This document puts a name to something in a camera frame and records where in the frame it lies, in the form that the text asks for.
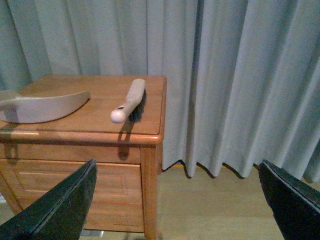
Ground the wooden nightstand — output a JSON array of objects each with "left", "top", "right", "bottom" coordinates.
[{"left": 0, "top": 75, "right": 167, "bottom": 240}]

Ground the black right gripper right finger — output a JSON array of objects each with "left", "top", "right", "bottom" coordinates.
[{"left": 258, "top": 160, "right": 320, "bottom": 240}]

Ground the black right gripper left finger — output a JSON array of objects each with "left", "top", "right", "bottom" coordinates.
[{"left": 0, "top": 159, "right": 98, "bottom": 240}]

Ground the beige plastic dustpan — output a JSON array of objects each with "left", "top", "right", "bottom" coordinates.
[{"left": 0, "top": 90, "right": 91, "bottom": 124}]

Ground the grey curtain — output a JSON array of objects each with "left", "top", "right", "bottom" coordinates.
[{"left": 0, "top": 0, "right": 320, "bottom": 182}]

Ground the beige hand brush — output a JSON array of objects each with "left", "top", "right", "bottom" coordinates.
[{"left": 110, "top": 78, "right": 147, "bottom": 124}]

